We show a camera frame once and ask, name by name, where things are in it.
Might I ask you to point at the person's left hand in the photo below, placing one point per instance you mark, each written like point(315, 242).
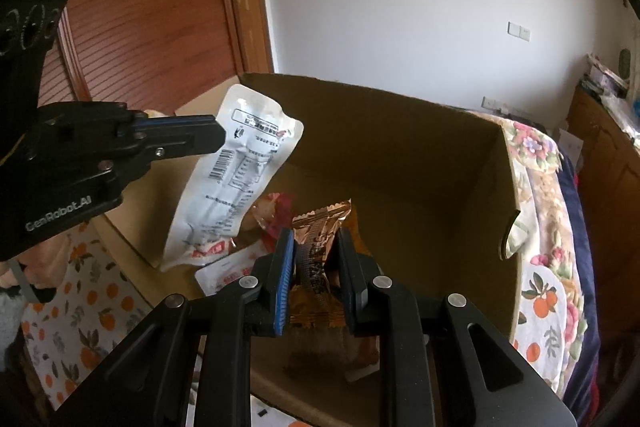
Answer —
point(50, 257)

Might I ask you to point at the wooden wardrobe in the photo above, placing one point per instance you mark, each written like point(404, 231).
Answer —
point(150, 7)

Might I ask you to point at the white paper box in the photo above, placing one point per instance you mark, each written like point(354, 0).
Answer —
point(570, 149)

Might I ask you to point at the floral blanket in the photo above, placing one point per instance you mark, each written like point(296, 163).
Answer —
point(535, 147)

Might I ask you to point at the white barcode snack packet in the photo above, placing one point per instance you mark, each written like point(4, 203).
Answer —
point(235, 187)

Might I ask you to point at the pink snack packet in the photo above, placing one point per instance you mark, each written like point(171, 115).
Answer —
point(275, 217)

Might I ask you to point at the navy blanket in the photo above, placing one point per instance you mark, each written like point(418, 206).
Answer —
point(582, 282)

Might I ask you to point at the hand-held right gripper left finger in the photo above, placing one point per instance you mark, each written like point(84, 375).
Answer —
point(286, 277)

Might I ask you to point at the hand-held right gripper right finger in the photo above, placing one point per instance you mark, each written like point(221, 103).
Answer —
point(350, 282)

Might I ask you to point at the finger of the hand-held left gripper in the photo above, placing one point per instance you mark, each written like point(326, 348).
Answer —
point(190, 119)
point(190, 139)

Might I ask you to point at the stack of small boxes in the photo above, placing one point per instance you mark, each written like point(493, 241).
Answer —
point(602, 77)

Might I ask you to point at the orange fruit print tablecloth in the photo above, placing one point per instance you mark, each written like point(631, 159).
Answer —
point(75, 322)

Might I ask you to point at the red white snack packet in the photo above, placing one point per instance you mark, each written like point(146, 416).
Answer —
point(230, 272)

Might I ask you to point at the brown foil snack packet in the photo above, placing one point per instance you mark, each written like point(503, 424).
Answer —
point(315, 307)

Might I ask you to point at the wooden cabinet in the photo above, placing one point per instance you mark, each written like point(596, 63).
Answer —
point(610, 157)

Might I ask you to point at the brown cardboard box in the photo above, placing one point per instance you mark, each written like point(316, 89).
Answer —
point(400, 167)

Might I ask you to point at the white wall switch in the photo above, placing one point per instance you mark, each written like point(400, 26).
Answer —
point(519, 31)

